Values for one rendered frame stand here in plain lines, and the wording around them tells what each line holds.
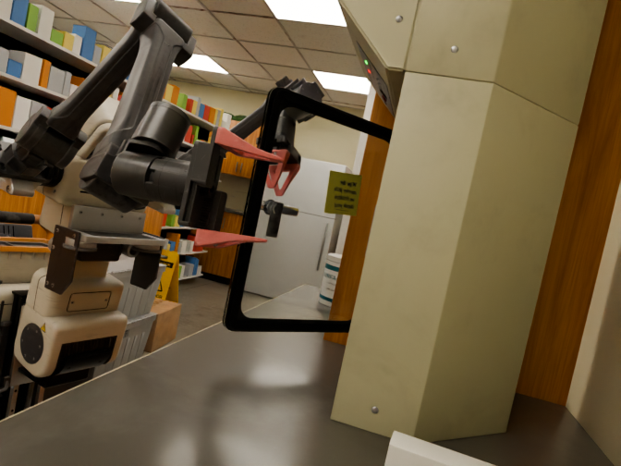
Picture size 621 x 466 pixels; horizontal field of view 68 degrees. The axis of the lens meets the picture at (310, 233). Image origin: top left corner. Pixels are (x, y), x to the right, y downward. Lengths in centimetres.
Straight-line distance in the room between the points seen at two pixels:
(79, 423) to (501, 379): 56
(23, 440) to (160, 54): 59
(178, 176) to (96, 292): 87
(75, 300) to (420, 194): 101
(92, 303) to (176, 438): 89
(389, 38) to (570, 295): 62
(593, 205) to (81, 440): 91
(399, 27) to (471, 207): 25
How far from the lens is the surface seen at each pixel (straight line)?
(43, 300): 137
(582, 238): 102
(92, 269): 141
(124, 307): 295
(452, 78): 64
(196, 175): 55
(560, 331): 103
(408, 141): 62
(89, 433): 56
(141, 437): 56
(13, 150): 123
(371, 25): 67
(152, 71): 82
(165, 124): 63
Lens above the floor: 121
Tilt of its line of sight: 3 degrees down
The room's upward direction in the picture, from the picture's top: 12 degrees clockwise
